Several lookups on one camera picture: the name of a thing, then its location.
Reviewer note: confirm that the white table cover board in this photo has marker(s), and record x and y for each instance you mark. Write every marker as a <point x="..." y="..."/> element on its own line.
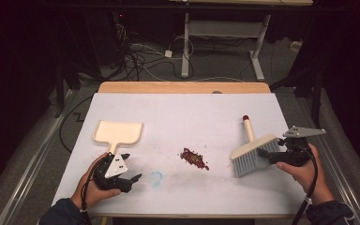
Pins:
<point x="184" y="118"/>

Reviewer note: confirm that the white table frame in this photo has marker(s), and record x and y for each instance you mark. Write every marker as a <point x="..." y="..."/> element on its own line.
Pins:
<point x="222" y="28"/>

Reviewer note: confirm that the person's left hand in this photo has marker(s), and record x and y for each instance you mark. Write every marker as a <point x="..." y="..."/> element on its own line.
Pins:
<point x="89" y="190"/>

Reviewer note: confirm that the group of red kidney beans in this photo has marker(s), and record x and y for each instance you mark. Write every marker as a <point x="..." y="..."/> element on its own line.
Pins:
<point x="193" y="157"/>

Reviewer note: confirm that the aluminium floor rail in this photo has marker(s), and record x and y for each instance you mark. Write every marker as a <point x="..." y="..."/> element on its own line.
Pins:
<point x="34" y="162"/>
<point x="334" y="168"/>

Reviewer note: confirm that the cream hand brush grey bristles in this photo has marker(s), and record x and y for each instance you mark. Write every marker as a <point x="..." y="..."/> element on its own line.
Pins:
<point x="249" y="131"/>

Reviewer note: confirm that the black metal stand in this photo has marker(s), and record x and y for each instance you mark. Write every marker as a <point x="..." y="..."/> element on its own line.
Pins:
<point x="316" y="93"/>
<point x="60" y="90"/>

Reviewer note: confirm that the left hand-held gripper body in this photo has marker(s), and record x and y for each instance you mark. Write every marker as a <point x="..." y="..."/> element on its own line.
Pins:
<point x="115" y="168"/>

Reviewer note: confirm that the cream plastic dustpan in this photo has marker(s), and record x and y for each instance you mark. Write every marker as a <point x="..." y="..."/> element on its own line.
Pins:
<point x="118" y="131"/>

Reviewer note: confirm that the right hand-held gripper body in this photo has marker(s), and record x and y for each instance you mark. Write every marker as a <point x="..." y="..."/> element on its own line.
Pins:
<point x="295" y="153"/>

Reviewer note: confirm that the person's right hand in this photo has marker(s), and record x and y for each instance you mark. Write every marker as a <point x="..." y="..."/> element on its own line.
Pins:
<point x="314" y="178"/>

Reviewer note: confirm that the white power adapter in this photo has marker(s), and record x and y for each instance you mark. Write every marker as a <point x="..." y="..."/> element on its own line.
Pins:
<point x="168" y="53"/>

